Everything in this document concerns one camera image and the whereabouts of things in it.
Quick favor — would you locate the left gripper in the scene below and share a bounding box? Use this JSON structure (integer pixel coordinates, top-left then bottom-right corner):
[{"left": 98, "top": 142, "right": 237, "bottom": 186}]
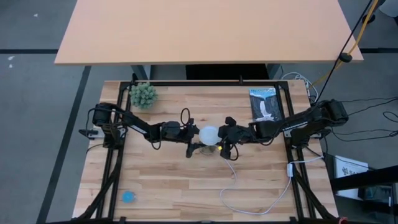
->
[{"left": 163, "top": 118, "right": 206, "bottom": 159}]

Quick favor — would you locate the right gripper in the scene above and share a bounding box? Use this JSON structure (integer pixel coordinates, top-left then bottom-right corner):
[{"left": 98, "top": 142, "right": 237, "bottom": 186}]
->
[{"left": 217, "top": 116, "right": 273, "bottom": 159}]

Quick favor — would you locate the brass lamp socket base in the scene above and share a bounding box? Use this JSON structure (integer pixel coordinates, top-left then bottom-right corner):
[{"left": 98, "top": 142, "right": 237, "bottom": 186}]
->
[{"left": 200, "top": 143, "right": 219, "bottom": 156}]

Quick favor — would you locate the white flood lightbulb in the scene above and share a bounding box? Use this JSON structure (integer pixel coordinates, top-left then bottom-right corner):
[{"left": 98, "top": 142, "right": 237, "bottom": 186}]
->
[{"left": 198, "top": 125, "right": 223, "bottom": 147}]

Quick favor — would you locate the Yellowstone waterfall book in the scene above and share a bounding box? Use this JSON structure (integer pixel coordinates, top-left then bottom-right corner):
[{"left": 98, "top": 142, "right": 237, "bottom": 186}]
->
[{"left": 248, "top": 86, "right": 284, "bottom": 123}]

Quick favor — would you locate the black under-desk panel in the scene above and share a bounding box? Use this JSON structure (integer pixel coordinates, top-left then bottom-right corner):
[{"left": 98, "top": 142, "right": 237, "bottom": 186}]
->
[{"left": 185, "top": 63, "right": 270, "bottom": 81}]

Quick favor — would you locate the green potted succulent plant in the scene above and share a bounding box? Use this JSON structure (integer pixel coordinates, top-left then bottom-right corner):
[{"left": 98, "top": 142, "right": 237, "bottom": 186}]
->
[{"left": 128, "top": 81, "right": 158, "bottom": 110}]

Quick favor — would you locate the blue round disc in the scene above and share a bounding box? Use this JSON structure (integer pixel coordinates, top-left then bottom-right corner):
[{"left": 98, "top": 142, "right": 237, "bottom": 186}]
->
[{"left": 121, "top": 190, "right": 137, "bottom": 204}]

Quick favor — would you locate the beige wooden desk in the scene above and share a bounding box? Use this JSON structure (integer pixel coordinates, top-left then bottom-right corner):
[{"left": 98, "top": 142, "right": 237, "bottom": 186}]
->
[{"left": 54, "top": 0, "right": 364, "bottom": 81}]

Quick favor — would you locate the white printed sign box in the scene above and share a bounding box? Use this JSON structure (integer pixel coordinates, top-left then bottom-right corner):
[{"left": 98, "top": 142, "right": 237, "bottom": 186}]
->
[{"left": 334, "top": 154, "right": 370, "bottom": 200}]

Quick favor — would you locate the black equipment cart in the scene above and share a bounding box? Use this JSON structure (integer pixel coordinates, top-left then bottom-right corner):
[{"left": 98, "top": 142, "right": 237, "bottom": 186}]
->
[{"left": 323, "top": 152, "right": 398, "bottom": 224}]

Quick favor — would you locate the white round object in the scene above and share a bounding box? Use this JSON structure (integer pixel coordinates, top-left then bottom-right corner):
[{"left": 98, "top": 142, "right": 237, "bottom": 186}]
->
[{"left": 379, "top": 0, "right": 398, "bottom": 18}]

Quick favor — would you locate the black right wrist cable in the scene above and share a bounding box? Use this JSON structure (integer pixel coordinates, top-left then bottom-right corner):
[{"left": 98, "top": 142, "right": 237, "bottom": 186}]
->
[{"left": 228, "top": 143, "right": 240, "bottom": 162}]

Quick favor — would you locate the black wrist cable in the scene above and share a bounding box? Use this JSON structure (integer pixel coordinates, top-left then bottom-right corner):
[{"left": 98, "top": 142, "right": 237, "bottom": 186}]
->
[
  {"left": 180, "top": 107, "right": 192, "bottom": 126},
  {"left": 228, "top": 143, "right": 240, "bottom": 162}
]

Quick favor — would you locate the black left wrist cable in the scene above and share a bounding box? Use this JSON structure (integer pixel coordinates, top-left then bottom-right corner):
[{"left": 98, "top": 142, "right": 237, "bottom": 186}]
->
[{"left": 180, "top": 107, "right": 192, "bottom": 126}]

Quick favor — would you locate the white lamp power cord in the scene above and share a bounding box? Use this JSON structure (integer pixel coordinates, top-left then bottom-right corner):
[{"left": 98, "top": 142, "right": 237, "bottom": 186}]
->
[{"left": 219, "top": 157, "right": 325, "bottom": 216}]

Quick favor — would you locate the black aluminium table frame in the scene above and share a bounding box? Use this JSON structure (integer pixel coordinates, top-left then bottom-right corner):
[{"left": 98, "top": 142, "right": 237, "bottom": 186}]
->
[{"left": 70, "top": 73, "right": 341, "bottom": 224}]

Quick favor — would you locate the white cable bundle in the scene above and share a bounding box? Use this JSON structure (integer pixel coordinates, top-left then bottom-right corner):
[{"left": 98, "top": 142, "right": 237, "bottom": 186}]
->
[{"left": 280, "top": 72, "right": 320, "bottom": 104}]

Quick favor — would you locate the black hanging cable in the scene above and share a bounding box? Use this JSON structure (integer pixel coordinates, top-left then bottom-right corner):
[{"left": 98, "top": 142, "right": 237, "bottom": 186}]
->
[{"left": 314, "top": 0, "right": 374, "bottom": 104}]

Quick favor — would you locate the black floor cable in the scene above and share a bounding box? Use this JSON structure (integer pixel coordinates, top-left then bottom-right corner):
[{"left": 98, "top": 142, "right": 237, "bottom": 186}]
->
[{"left": 329, "top": 96, "right": 398, "bottom": 142}]

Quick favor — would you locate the yellow hanging cable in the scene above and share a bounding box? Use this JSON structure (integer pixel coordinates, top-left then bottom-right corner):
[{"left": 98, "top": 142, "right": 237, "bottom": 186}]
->
[{"left": 310, "top": 0, "right": 381, "bottom": 88}]

